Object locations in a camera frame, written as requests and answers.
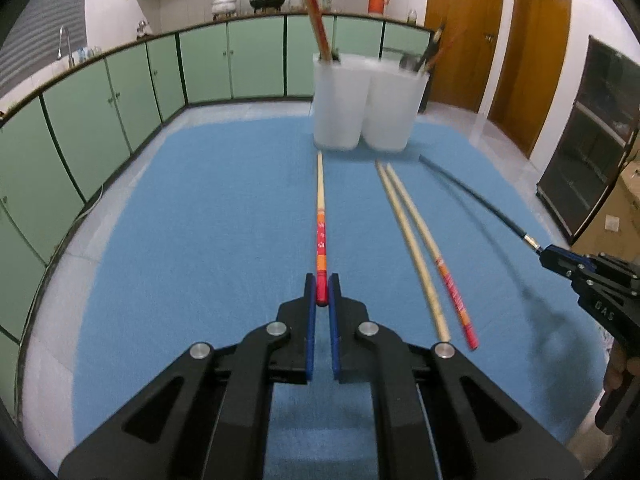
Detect cardboard box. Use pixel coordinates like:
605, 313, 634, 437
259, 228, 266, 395
572, 162, 640, 263

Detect right hand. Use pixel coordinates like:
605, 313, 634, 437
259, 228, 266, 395
603, 341, 639, 392

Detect black chopstick silver band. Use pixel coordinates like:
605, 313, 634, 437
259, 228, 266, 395
416, 23, 446, 70

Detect white double utensil holder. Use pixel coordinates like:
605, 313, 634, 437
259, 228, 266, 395
312, 54, 430, 153

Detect left wooden door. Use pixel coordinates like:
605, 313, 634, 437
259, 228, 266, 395
424, 0, 503, 112

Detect red striped bamboo chopstick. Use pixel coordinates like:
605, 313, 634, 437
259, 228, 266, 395
304, 0, 333, 63

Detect red handled bamboo chopstick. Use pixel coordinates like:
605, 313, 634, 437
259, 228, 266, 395
383, 164, 480, 351
425, 29, 466, 72

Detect window blind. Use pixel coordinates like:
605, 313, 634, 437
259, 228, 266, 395
1, 0, 88, 96

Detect small kettle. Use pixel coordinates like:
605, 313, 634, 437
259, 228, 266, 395
137, 21, 148, 40

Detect kitchen faucet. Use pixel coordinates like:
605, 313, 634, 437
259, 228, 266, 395
56, 25, 75, 68

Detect blue table mat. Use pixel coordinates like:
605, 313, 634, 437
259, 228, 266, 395
71, 114, 609, 480

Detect black plastic spoon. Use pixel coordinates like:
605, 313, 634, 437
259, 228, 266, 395
399, 54, 422, 73

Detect black wok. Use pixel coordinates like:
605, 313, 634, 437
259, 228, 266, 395
250, 0, 285, 13

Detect white pot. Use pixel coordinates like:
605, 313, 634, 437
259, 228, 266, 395
210, 0, 238, 20

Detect red orange bamboo chopstick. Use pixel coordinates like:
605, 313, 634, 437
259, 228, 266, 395
316, 152, 329, 307

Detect plain bamboo chopstick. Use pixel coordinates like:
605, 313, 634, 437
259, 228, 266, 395
374, 160, 451, 342

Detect black glass cabinet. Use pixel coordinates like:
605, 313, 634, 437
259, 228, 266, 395
536, 37, 639, 244

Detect wooden door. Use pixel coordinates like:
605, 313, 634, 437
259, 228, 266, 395
424, 0, 503, 112
488, 0, 572, 156

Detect right wooden door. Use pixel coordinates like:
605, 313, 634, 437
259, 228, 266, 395
488, 0, 572, 156

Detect green lower kitchen cabinets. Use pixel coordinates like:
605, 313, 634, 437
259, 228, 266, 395
0, 12, 436, 406

